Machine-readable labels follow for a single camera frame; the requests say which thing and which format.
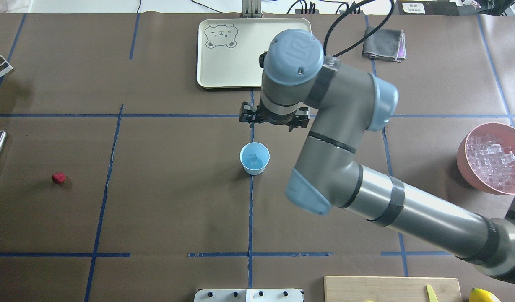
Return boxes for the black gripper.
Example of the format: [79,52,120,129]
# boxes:
[239,102,310,132]

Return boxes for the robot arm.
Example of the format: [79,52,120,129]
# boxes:
[239,29,515,284]

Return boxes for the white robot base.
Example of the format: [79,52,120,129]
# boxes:
[194,288,305,302]

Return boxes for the light blue cup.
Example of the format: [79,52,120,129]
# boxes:
[239,142,270,176]

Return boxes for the ice cube in cup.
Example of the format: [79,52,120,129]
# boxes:
[248,154,263,169]

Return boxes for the ice cubes in bowl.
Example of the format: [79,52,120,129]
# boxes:
[465,134,515,191]

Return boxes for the cream bear tray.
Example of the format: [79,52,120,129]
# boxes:
[196,18,311,89]

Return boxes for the grey folded cloth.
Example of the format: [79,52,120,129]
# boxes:
[362,28,407,62]

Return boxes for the wooden cutting board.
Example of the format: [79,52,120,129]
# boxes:
[323,276,462,302]

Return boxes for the red strawberry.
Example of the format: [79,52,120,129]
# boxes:
[51,172,67,184]

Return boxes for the pink bowl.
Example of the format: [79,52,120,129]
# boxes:
[456,122,515,195]

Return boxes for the yellow plastic knife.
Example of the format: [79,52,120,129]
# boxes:
[426,284,438,302]

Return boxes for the yellow lemon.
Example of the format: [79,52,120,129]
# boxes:
[468,287,501,302]

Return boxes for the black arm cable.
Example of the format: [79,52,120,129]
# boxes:
[323,0,395,58]

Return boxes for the camera mount clamp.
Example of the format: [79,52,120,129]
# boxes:
[242,0,263,18]

